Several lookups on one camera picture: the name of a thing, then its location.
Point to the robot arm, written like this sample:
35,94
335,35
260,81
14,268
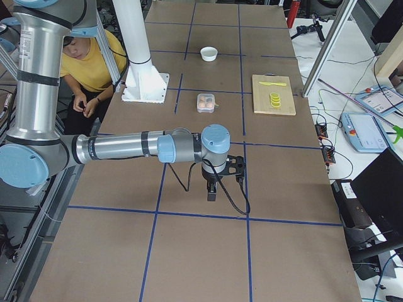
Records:
34,151

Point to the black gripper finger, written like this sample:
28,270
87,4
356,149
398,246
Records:
211,191

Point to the yellow plastic knife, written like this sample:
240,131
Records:
281,84

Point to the black monitor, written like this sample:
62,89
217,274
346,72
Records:
379,189

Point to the blue teach pendant far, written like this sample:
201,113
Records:
380,99

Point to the blue teach pendant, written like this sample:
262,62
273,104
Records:
364,133
380,99

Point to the red cylinder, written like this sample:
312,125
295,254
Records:
293,11

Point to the blue teach pendant near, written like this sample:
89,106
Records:
364,133

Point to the white paper bowl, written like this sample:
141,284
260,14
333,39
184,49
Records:
208,54

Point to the wooden cutting board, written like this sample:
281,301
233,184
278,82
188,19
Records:
264,95

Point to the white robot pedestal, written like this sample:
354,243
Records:
144,83

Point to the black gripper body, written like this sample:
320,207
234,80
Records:
210,177

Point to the lemon slice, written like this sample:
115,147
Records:
275,105

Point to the black tripod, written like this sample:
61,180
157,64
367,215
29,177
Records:
314,27

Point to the grabber stick green tip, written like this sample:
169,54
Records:
398,130

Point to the person in yellow shirt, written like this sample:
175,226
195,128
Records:
84,70

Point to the aluminium frame post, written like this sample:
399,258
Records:
331,39

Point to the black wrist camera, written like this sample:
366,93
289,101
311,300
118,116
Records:
235,166

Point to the clear plastic egg box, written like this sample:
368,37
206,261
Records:
208,98

